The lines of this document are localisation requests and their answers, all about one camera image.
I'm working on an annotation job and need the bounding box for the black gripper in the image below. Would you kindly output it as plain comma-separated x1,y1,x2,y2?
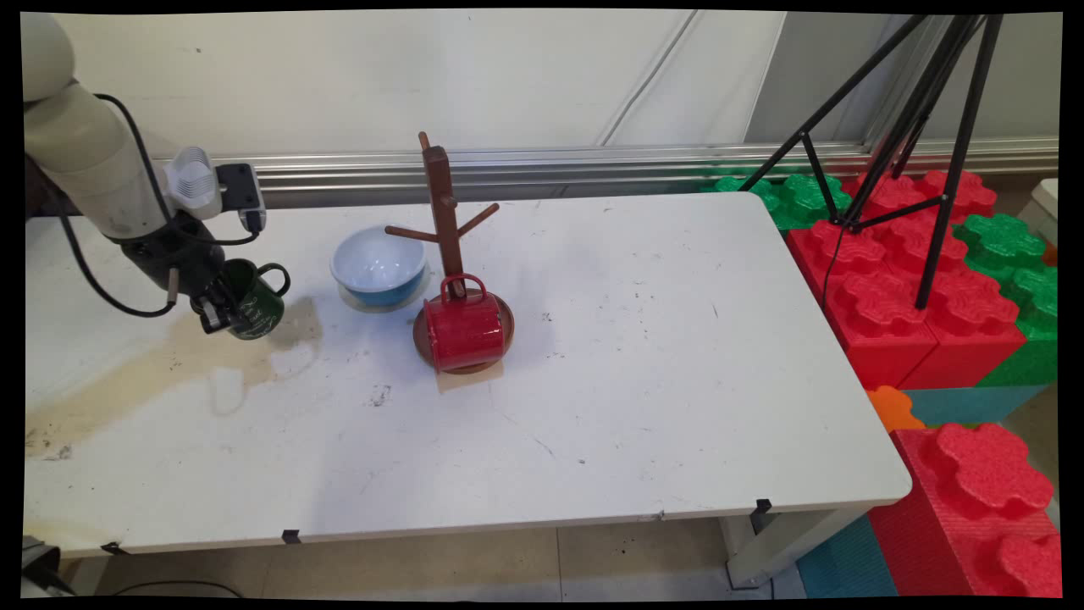
119,210,251,336

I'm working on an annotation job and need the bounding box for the green enamel mug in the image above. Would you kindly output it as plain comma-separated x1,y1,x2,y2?
218,258,291,341

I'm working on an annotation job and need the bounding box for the blue and white bowl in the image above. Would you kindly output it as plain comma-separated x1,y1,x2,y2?
330,225,429,308

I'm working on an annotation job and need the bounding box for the brown woven basket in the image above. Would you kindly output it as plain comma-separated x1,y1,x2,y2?
24,157,53,218

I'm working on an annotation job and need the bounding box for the brown wooden mug tree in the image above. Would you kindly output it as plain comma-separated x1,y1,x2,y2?
385,131,516,376

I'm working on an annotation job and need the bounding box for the red enamel mug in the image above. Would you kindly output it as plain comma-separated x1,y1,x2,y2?
421,273,509,374

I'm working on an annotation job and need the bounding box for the green foam block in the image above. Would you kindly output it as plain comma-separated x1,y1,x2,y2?
701,174,852,231
953,213,1059,388

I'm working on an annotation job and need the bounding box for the white table leg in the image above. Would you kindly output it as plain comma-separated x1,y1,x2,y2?
720,507,869,590

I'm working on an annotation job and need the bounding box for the large red foam block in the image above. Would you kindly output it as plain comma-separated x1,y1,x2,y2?
868,422,1062,598
786,219,1027,391

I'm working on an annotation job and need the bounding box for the orange foam block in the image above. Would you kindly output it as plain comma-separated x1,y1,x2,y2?
866,385,926,433

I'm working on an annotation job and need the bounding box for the black tripod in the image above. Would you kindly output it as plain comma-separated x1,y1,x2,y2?
738,14,1004,311

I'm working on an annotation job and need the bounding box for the white box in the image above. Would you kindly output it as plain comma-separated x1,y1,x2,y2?
1031,178,1059,247

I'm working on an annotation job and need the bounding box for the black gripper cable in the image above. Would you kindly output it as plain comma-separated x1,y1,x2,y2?
59,203,181,320

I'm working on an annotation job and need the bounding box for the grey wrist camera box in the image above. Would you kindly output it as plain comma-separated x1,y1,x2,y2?
214,163,268,234

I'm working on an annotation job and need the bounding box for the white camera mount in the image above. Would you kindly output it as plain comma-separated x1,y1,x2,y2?
163,146,224,223

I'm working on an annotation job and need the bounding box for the black camera cable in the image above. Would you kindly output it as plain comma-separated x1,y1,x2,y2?
91,91,265,248

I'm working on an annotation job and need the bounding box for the black floor cable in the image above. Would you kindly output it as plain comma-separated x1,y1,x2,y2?
110,579,243,598

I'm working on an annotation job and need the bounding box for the aluminium wall rail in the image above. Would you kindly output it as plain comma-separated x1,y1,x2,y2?
207,138,1059,194

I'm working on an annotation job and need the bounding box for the thin black tripod cable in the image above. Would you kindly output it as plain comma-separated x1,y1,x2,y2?
820,222,848,311

